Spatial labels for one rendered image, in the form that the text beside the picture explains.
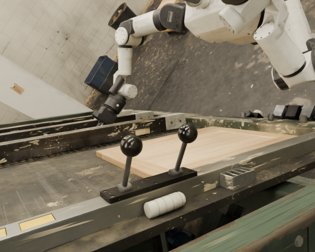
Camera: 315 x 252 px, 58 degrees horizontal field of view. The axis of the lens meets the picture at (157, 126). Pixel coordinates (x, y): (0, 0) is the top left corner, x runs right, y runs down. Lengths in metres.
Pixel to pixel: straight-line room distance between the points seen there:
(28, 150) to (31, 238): 0.72
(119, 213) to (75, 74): 5.81
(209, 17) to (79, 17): 5.42
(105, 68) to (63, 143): 4.21
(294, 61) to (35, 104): 4.34
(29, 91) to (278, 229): 4.55
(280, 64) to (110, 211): 0.53
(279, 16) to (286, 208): 0.44
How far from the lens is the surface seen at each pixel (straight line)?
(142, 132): 1.34
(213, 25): 1.02
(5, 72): 4.75
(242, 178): 0.65
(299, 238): 0.43
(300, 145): 0.89
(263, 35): 0.75
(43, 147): 1.19
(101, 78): 5.32
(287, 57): 0.78
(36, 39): 6.17
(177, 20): 1.17
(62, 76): 6.23
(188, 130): 0.52
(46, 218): 0.52
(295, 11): 0.88
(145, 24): 1.29
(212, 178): 0.64
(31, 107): 4.82
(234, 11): 0.70
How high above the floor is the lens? 1.74
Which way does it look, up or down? 30 degrees down
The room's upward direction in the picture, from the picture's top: 56 degrees counter-clockwise
